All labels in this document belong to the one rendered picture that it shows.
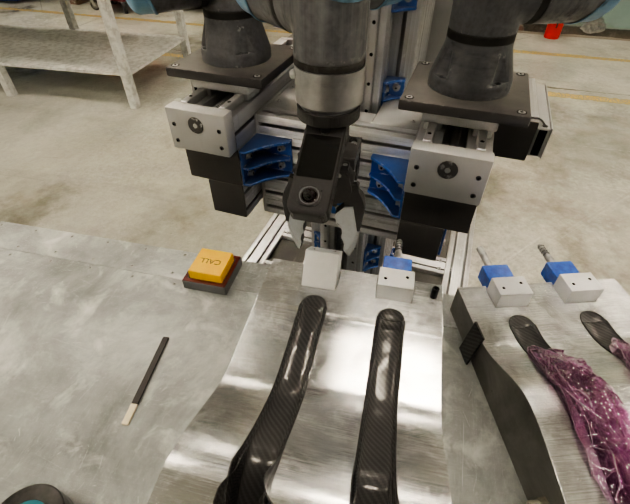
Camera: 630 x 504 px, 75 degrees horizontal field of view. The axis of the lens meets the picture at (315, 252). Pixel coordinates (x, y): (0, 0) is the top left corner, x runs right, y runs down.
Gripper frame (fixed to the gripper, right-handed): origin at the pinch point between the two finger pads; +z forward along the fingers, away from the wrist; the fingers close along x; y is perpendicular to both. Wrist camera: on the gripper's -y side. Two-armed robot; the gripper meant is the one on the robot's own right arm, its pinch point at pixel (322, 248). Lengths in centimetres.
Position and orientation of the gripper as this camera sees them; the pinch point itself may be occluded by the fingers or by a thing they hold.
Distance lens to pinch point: 57.6
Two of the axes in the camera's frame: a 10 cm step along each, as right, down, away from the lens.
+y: 2.2, -6.6, 7.2
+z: 0.0, 7.3, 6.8
